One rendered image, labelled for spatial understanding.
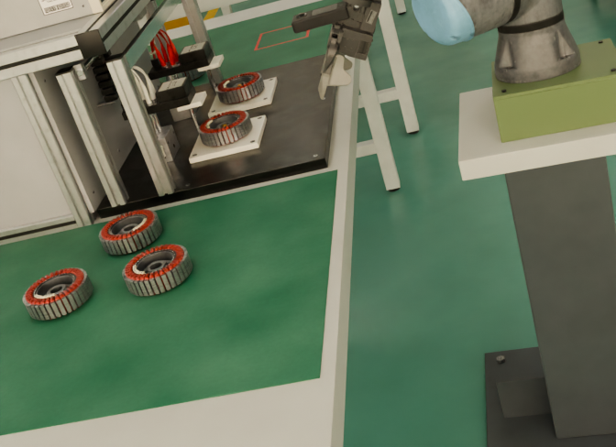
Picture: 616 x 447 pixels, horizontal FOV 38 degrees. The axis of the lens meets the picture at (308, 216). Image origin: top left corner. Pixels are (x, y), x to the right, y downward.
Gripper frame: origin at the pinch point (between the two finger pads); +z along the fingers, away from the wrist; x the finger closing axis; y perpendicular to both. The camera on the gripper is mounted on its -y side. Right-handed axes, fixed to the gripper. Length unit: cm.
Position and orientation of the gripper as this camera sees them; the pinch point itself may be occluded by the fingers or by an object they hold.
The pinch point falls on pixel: (320, 85)
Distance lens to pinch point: 183.6
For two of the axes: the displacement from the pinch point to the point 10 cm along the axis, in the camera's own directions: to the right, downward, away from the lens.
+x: 0.7, -4.8, 8.8
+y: 9.7, 2.5, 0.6
